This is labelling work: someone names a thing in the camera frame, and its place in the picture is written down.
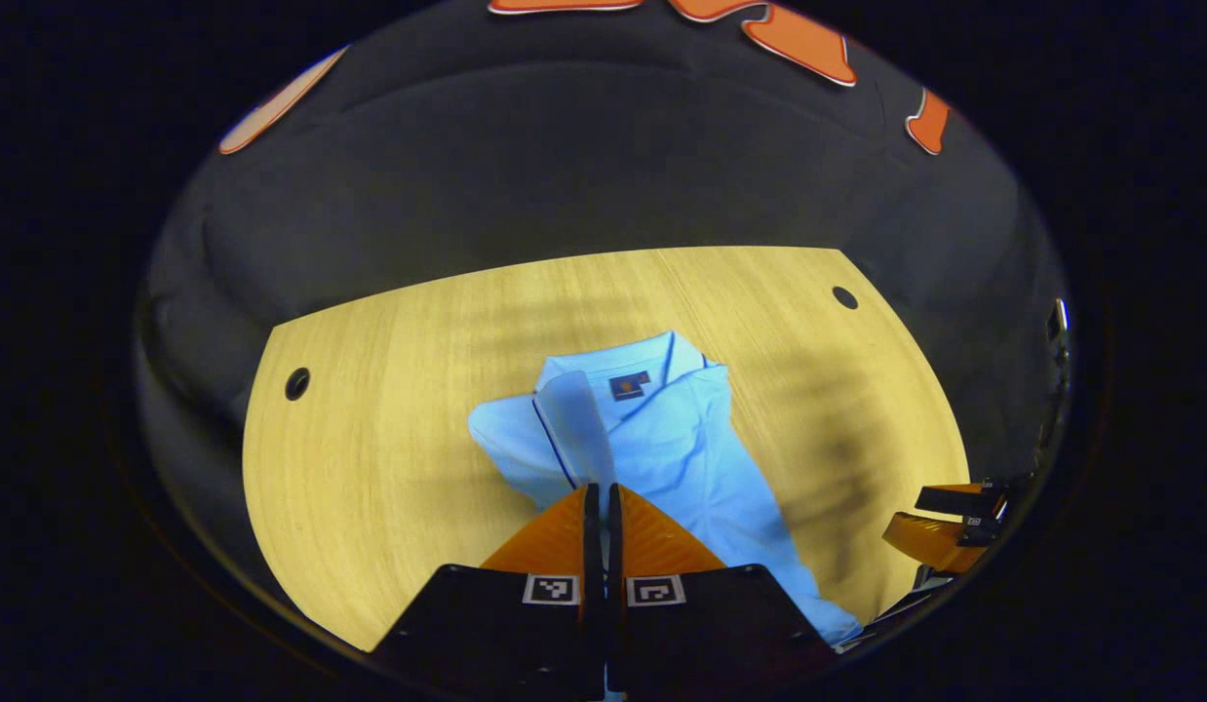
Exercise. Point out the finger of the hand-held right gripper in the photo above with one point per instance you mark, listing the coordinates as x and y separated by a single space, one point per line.
959 501
933 543

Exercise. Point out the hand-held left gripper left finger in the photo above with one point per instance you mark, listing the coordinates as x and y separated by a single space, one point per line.
496 634

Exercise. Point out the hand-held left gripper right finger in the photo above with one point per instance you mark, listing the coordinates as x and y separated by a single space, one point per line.
711 634

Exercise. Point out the light blue T-shirt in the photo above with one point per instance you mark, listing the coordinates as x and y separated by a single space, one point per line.
681 458

